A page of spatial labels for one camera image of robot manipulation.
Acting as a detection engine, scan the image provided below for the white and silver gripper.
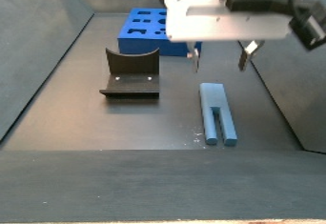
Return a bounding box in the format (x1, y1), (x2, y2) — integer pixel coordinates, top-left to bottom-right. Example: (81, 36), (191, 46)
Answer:
(163, 0), (289, 71)

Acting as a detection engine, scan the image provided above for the blue foam shape tray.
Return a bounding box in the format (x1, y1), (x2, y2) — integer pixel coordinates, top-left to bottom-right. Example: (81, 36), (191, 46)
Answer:
(118, 8), (189, 57)

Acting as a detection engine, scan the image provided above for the light blue square-circle object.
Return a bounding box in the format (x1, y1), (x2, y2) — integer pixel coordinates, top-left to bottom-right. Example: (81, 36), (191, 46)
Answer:
(201, 83), (237, 147)

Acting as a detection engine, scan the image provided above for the black curved fixture stand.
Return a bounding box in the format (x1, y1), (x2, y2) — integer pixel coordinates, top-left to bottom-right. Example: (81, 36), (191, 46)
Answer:
(99, 50), (161, 98)

